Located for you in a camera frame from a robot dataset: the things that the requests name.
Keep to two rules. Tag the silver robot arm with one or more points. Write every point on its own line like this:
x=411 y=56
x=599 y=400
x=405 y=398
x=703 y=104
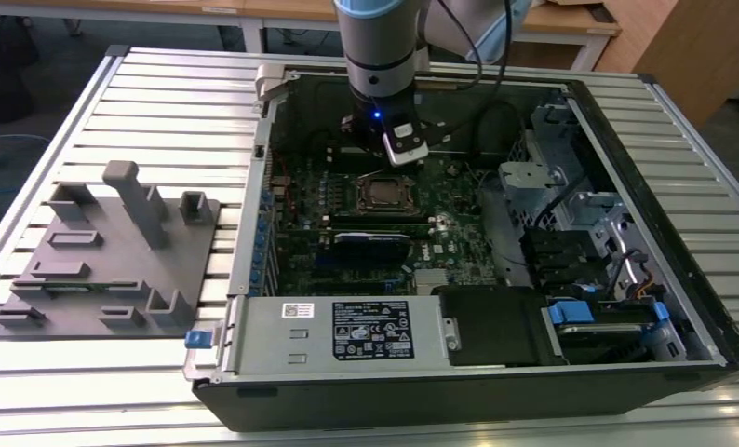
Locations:
x=375 y=51

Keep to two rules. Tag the CPU socket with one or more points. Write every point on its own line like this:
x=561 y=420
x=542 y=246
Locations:
x=359 y=208

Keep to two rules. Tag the black RAM slot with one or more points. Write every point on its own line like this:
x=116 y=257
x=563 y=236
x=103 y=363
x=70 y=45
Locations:
x=375 y=225
x=375 y=230
x=375 y=220

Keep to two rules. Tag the blue expansion slot clip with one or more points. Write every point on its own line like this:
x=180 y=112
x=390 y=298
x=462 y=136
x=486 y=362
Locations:
x=256 y=275
x=258 y=257
x=262 y=240

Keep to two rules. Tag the grey case release latch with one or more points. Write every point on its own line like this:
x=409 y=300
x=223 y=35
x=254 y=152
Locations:
x=268 y=79

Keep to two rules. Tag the black graphics card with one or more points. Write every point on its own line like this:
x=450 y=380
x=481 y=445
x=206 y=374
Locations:
x=373 y=251

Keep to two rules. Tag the green motherboard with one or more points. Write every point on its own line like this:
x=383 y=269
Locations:
x=462 y=237

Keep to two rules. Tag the silver chipset heatsink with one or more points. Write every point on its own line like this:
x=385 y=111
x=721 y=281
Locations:
x=433 y=277

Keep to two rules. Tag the silver drive cage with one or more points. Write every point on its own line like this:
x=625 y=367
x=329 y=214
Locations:
x=593 y=209

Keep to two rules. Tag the grey parts rack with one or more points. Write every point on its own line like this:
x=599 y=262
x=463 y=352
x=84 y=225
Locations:
x=127 y=261

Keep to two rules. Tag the silver power supply unit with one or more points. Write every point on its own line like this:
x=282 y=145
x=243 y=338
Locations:
x=270 y=344

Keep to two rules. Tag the hard disk in blue carrier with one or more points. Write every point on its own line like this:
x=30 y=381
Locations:
x=571 y=312

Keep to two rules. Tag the blue power supply latch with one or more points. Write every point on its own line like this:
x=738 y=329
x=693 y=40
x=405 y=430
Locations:
x=196 y=339

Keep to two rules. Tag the wooden cabinet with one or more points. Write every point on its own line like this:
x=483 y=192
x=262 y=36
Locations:
x=698 y=42

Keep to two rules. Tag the black office chair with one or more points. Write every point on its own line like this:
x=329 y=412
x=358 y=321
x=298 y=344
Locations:
x=6 y=88

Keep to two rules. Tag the green RAM stick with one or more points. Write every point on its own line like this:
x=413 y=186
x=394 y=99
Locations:
x=74 y=288

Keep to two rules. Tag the black open PC case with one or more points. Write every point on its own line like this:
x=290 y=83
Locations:
x=406 y=405

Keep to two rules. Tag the blue plastic clip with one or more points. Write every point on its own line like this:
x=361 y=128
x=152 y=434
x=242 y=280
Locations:
x=659 y=311

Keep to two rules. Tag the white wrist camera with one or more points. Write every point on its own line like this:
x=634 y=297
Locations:
x=406 y=156

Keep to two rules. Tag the silver metal bracket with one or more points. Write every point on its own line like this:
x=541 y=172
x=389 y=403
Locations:
x=527 y=174

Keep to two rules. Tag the wooden desk white frame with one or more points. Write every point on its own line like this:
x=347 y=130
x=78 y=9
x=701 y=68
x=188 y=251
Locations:
x=127 y=4
x=567 y=28

